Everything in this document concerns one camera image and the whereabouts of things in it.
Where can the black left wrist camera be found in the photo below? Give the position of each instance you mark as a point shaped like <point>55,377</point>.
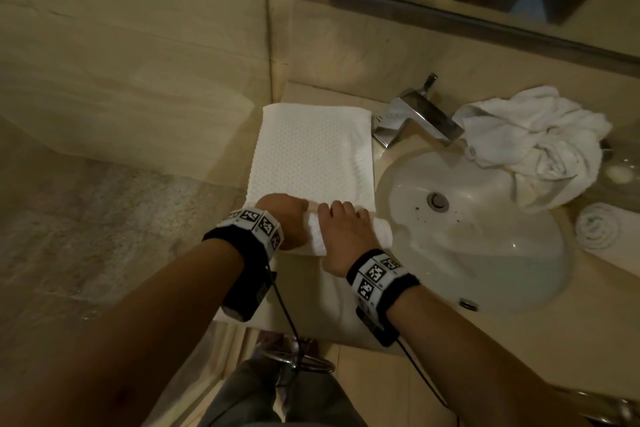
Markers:
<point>245,291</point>

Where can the left marker wrist band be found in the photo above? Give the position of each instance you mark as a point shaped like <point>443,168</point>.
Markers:
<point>250,229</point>

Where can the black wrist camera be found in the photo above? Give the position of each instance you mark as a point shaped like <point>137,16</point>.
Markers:
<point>380,331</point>
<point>245,291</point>

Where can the right marker wrist band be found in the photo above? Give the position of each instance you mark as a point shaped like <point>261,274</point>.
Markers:
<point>380,284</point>

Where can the person's left forearm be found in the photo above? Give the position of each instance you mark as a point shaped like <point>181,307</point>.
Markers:
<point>125,346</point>

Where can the white sink basin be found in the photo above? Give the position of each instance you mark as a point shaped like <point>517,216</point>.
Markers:
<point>500,261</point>

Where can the person's left hand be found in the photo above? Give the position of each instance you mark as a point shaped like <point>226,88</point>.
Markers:
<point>290,221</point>

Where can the person's right forearm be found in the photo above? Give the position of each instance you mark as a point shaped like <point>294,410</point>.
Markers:
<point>475,366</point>

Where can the chrome faucet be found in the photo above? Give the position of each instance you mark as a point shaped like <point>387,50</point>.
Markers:
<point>420,116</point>

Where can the person's right hand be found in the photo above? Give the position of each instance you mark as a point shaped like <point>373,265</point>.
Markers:
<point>350,236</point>

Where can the white waffle towel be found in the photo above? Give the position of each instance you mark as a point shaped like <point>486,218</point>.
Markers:
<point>605,231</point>

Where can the small white towel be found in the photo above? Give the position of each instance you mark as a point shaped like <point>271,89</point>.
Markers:
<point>310,151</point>

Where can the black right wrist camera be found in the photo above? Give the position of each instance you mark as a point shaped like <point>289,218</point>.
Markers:
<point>380,331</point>

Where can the marker wrist band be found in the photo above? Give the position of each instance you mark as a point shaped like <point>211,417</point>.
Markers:
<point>380,284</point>
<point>250,229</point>

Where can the chrome sink drain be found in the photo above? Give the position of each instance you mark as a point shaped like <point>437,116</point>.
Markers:
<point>438,201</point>

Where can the person's grey trousers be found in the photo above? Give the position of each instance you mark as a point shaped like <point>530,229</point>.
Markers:
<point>280,401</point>

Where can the beige marble countertop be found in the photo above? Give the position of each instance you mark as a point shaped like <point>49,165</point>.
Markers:
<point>550,336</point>

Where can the large white towel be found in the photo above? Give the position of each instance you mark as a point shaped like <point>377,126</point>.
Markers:
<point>535,141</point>

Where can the clear glass tray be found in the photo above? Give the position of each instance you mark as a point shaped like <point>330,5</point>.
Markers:
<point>622,171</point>

